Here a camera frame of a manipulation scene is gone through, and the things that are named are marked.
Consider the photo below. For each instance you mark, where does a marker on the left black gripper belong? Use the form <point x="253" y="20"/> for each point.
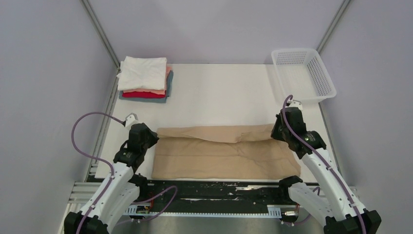
<point x="154" y="137"/>

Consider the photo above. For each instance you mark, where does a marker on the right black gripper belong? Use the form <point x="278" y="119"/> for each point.
<point x="274" y="134"/>

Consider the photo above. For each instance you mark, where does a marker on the beige t shirt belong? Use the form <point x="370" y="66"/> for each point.
<point x="222" y="152"/>

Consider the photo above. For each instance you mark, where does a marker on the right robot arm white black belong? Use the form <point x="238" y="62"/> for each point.
<point x="341" y="212"/>

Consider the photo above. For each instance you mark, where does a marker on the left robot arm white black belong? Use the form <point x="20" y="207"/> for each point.
<point x="118" y="190"/>

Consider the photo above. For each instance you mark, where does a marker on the red folded t shirt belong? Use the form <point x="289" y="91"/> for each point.
<point x="146" y="95"/>

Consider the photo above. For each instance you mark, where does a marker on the white plastic basket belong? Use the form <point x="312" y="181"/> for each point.
<point x="302" y="73"/>

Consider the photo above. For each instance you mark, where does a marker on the pink folded t shirt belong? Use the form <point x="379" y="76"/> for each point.
<point x="157" y="92"/>

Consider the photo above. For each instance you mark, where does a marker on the blue grey folded t shirt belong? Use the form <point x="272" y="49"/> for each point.
<point x="152" y="100"/>

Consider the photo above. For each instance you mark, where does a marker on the white folded t shirt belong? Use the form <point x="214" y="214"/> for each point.
<point x="142" y="73"/>

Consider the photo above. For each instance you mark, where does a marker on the left side aluminium rail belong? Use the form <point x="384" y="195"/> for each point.
<point x="103" y="128"/>

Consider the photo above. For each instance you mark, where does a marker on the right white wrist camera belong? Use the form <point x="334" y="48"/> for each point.
<point x="295" y="104"/>

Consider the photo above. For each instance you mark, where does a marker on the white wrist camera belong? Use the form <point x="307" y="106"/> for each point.
<point x="295" y="104"/>
<point x="131" y="120"/>

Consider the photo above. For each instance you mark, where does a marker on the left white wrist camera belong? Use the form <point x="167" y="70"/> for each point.
<point x="131" y="120"/>

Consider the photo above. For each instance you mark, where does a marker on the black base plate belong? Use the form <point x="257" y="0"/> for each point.
<point x="172" y="204"/>

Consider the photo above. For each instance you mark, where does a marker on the aluminium frame rail front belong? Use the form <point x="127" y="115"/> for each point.
<point x="263" y="191"/>

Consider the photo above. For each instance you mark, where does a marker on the right corner aluminium post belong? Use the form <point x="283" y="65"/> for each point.
<point x="333" y="24"/>

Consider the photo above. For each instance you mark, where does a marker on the corner aluminium post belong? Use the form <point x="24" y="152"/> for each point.
<point x="100" y="31"/>
<point x="333" y="24"/>

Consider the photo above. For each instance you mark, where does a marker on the left corner aluminium post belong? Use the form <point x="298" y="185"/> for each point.
<point x="100" y="31"/>

